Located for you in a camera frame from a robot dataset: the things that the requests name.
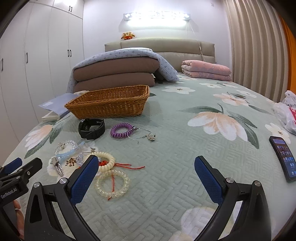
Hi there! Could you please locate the clear crystal bead bracelet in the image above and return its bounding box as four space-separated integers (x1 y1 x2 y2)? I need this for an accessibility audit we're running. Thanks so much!
54 139 79 158

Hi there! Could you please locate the yellowish crystal bead bracelet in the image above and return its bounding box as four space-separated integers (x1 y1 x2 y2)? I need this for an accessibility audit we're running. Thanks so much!
95 169 131 201

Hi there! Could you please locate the cream bead bracelet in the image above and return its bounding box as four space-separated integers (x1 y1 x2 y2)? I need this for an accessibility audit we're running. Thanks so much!
92 151 116 172

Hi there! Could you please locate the black wrist watch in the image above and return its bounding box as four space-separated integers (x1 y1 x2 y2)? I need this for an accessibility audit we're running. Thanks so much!
78 118 105 140

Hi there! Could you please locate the purple spiral hair tie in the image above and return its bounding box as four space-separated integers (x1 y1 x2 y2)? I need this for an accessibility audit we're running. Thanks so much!
110 122 136 139

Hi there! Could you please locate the silver pendant necklace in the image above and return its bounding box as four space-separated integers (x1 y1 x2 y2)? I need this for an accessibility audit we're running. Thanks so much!
126 126 157 145

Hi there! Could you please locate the person's left hand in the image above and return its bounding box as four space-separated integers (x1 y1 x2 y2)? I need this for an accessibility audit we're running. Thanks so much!
13 200 25 239

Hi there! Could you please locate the black smartphone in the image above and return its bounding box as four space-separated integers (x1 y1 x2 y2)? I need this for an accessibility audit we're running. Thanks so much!
269 136 296 183

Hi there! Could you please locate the blue grey book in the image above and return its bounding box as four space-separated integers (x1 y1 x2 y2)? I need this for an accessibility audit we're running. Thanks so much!
39 93 78 118

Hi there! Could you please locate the floral green bedspread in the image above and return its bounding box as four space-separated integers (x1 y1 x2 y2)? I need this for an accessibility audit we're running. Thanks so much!
6 75 295 240

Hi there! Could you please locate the white plastic bag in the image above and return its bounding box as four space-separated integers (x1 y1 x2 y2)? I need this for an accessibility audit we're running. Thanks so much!
273 90 296 135

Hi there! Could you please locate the white wardrobe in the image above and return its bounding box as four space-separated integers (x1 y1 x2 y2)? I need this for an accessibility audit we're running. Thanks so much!
1 1 84 153

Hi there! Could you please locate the brown wicker basket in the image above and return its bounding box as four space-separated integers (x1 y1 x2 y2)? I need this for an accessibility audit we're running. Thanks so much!
65 85 150 120

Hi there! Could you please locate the folded brown quilt stack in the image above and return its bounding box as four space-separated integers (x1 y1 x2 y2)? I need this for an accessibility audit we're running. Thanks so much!
70 57 159 93

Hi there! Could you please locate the beige pleated curtain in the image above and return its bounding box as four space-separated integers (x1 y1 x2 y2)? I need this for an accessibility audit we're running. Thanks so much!
224 1 288 102

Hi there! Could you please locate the folded pink blanket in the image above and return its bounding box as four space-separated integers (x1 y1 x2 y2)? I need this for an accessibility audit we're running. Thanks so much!
181 60 232 81

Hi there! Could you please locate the grey blue patterned blanket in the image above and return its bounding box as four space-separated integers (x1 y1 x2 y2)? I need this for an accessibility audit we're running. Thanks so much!
66 48 179 93

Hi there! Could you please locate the orange plush toy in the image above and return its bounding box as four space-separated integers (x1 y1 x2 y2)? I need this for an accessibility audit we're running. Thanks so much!
121 31 135 40

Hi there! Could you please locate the beige upholstered headboard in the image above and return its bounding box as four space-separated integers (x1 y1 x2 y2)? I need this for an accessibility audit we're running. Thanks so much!
104 37 216 72

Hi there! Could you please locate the left wall lamp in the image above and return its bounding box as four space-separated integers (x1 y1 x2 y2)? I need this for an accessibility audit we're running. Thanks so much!
123 13 132 21

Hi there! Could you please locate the wall lamp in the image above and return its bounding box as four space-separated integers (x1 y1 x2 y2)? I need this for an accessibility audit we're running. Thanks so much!
123 13 132 21
182 13 191 21

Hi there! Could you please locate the right wall lamp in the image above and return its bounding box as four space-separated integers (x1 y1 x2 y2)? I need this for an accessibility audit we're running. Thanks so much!
182 13 191 21

